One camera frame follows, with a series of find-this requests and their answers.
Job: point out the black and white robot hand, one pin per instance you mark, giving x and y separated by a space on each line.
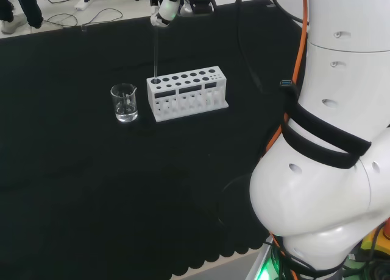
167 9

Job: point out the clear glass rod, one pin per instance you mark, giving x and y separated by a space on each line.
155 54

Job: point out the white test tube rack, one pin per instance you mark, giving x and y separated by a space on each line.
189 94

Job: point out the white power strip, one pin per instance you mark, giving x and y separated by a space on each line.
83 4

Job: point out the small clear plastic piece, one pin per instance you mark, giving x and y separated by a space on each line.
83 28

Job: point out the clear glass beaker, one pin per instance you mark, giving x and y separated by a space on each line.
124 105

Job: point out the person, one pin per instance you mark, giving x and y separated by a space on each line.
30 9

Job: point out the blue plug connector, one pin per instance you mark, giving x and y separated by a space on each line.
286 82

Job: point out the black bench cloth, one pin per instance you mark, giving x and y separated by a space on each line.
91 170

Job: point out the yellow stop button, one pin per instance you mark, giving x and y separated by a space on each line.
379 240

